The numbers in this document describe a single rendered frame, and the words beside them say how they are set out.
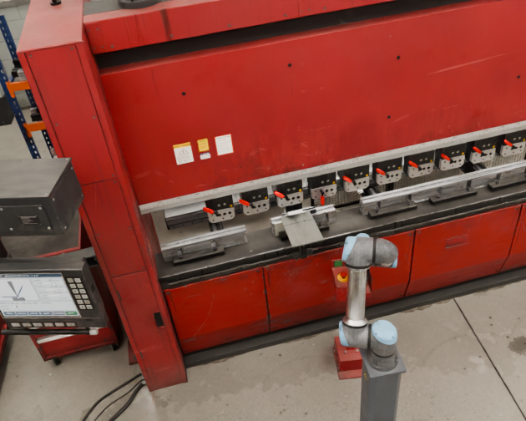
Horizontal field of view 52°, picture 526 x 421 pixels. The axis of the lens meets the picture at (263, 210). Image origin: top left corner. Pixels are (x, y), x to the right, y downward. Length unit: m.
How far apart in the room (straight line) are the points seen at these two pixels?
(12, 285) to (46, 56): 0.92
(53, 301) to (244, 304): 1.36
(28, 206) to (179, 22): 1.00
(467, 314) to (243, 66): 2.39
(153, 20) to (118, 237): 1.05
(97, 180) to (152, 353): 1.29
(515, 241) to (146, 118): 2.57
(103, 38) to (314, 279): 1.88
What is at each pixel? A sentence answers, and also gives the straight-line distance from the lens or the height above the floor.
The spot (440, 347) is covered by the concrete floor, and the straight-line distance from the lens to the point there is 3.87.
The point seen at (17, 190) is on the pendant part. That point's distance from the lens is 2.16.
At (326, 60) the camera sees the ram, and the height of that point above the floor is 1.93.
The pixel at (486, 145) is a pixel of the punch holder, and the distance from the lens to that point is 3.49.
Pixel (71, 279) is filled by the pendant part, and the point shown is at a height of 1.55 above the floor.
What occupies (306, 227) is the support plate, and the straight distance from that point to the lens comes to 3.11.
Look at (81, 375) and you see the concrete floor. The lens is 4.01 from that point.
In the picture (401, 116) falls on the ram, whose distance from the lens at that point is 3.07.
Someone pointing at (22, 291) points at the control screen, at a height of 1.48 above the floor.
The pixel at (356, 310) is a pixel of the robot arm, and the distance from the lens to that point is 2.57.
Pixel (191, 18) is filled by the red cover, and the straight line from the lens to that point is 2.49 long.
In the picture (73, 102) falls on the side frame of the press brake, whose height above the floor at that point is 2.05.
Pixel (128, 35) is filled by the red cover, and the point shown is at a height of 2.22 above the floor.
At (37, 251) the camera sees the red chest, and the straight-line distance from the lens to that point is 3.44.
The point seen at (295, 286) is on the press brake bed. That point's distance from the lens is 3.42.
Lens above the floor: 3.05
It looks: 39 degrees down
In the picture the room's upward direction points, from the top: 7 degrees counter-clockwise
